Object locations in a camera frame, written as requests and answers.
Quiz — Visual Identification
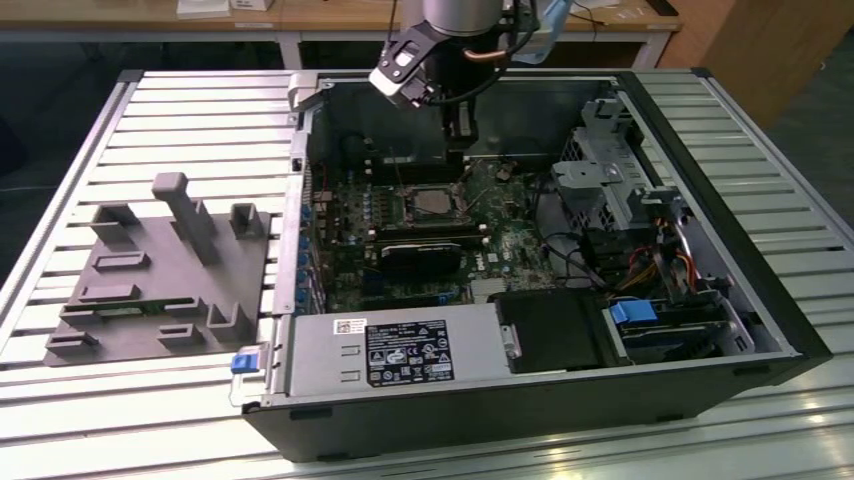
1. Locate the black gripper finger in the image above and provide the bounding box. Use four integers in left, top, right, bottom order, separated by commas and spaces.
443, 101, 480, 158

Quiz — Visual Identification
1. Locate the metal socket cover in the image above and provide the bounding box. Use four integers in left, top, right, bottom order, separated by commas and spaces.
455, 149, 485, 221

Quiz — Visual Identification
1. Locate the silver CPU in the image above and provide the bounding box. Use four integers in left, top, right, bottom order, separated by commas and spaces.
407, 187, 456, 215

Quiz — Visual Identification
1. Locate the CPU socket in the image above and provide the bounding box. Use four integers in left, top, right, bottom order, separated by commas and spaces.
390, 183, 472, 229

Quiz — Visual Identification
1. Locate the black drive bay cover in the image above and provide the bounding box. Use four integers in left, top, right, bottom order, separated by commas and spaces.
488, 288, 625, 375

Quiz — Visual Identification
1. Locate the pale blue teach pendant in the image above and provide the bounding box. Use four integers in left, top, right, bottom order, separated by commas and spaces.
517, 0, 572, 65

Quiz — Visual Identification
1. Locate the silver disk bay cage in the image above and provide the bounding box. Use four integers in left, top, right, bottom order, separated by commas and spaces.
547, 97, 672, 234

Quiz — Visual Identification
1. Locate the green motherboard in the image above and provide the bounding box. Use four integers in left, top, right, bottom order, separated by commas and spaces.
309, 152, 565, 314

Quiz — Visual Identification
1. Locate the graphics card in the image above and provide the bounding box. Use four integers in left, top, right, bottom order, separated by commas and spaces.
377, 239, 467, 281

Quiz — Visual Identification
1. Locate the silver chipset heatsink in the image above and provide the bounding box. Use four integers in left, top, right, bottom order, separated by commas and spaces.
468, 278, 507, 302

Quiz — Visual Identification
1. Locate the wooden desk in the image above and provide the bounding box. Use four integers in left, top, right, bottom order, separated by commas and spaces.
0, 0, 683, 71

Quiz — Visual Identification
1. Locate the blue disk carrier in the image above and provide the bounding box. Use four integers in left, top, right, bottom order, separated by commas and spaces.
608, 298, 660, 332

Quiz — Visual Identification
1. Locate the black power supply label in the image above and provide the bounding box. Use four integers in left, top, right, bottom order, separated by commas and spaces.
362, 318, 451, 390

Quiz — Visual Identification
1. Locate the wooden cabinet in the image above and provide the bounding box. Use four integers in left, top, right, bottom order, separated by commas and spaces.
697, 0, 854, 129

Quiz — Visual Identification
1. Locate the grey power supply unit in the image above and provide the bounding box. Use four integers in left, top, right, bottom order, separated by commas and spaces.
284, 303, 516, 397

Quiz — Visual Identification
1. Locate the hard disk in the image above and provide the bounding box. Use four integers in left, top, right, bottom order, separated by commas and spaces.
616, 319, 732, 365

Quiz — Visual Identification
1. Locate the grey parts rack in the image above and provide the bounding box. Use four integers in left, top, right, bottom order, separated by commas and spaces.
40, 171, 276, 372

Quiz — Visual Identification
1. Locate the blue case latch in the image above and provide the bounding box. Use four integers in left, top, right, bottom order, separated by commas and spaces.
228, 351, 261, 376

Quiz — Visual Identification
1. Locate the black PC case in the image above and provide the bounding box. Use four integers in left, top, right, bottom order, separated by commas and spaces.
238, 67, 835, 464

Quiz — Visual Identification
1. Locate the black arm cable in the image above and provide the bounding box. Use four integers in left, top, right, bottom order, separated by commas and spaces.
492, 0, 541, 71

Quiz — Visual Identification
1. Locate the yellow orange wire bundle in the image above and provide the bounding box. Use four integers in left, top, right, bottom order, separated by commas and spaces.
619, 244, 699, 296

